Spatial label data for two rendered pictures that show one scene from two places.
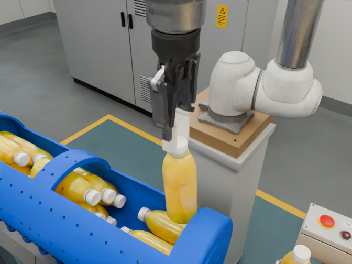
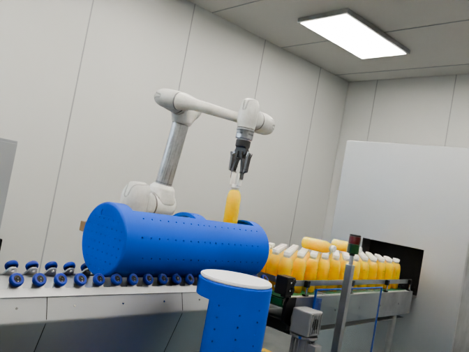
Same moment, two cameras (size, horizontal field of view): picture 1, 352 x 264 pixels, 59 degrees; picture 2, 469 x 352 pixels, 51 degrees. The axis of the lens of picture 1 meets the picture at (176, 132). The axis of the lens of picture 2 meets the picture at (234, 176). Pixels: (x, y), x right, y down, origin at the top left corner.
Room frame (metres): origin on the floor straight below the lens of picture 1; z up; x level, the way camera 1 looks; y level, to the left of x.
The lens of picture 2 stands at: (0.04, 2.44, 1.33)
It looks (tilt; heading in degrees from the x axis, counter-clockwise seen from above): 3 degrees up; 280
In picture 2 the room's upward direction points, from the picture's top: 10 degrees clockwise
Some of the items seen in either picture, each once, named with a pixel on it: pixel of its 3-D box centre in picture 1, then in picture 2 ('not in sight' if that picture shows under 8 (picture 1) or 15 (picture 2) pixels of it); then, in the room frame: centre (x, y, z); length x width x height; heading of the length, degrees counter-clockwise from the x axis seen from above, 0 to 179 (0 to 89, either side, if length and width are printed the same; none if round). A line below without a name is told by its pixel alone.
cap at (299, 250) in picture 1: (300, 254); not in sight; (0.42, -0.30, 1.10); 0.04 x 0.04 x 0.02
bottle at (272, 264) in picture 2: not in sight; (272, 269); (0.23, -0.19, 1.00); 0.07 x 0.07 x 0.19
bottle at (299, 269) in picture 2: not in sight; (297, 273); (0.10, -0.26, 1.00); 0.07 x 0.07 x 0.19
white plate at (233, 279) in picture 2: not in sight; (236, 279); (0.30, 0.55, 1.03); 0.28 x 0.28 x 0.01
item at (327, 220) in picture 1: (327, 221); not in sight; (0.51, -0.40, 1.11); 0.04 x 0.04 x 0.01
